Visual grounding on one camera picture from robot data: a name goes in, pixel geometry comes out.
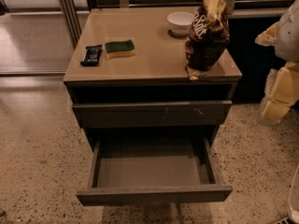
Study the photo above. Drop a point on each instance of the grey drawer cabinet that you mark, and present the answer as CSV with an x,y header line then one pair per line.
x,y
155,74

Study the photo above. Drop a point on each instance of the white ceramic bowl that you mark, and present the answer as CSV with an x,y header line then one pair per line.
x,y
180,23

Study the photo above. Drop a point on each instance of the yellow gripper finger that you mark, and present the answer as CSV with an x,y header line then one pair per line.
x,y
281,92
268,37

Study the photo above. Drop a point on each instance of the brown chip bag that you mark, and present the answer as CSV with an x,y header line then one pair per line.
x,y
207,39

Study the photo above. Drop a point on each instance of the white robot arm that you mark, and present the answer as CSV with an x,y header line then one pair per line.
x,y
287,43

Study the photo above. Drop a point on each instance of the green yellow sponge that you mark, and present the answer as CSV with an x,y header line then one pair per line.
x,y
116,49

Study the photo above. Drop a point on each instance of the open middle drawer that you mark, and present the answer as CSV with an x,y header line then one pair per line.
x,y
131,171

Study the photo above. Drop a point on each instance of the closed upper drawer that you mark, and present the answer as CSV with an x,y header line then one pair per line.
x,y
128,115

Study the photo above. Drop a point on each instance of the dark blue snack bar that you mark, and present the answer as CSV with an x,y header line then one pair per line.
x,y
92,56

